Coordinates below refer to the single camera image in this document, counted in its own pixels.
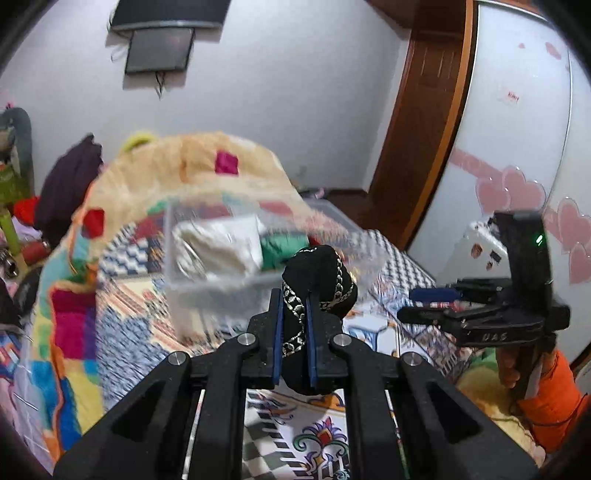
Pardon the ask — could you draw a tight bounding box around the black hat with silver chains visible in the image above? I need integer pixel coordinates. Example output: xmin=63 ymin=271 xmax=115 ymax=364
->
xmin=280 ymin=245 xmax=359 ymax=396

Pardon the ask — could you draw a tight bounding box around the orange gloved right hand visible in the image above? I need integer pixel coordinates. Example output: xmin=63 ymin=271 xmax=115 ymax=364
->
xmin=517 ymin=349 xmax=590 ymax=454

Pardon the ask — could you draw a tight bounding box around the colorful knitted blanket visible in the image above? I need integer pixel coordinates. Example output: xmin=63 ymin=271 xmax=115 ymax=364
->
xmin=27 ymin=202 xmax=120 ymax=463

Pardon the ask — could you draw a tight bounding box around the white wardrobe door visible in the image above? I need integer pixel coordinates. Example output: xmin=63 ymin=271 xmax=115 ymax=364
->
xmin=410 ymin=1 xmax=590 ymax=360

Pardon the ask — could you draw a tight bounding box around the clear plastic storage bin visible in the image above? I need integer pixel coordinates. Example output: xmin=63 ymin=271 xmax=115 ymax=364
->
xmin=163 ymin=194 xmax=388 ymax=340

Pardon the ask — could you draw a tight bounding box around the green knitted cloth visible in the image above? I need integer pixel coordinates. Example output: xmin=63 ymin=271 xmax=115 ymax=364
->
xmin=260 ymin=232 xmax=310 ymax=271

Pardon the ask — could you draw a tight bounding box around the dark purple garment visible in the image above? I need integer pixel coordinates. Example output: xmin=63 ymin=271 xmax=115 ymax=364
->
xmin=33 ymin=134 xmax=103 ymax=248

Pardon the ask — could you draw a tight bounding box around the beige fluffy blanket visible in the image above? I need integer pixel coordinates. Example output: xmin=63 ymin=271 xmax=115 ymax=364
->
xmin=82 ymin=131 xmax=334 ymax=241

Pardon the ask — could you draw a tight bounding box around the green dinosaur plush toy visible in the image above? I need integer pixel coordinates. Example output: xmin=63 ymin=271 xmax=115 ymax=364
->
xmin=1 ymin=107 xmax=34 ymax=187

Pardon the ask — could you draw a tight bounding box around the brown wooden door frame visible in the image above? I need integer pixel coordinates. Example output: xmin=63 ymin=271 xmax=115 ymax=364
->
xmin=368 ymin=0 xmax=479 ymax=250

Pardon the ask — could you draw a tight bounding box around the wall mounted monitor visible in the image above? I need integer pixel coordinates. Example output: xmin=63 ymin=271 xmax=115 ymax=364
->
xmin=109 ymin=0 xmax=230 ymax=75

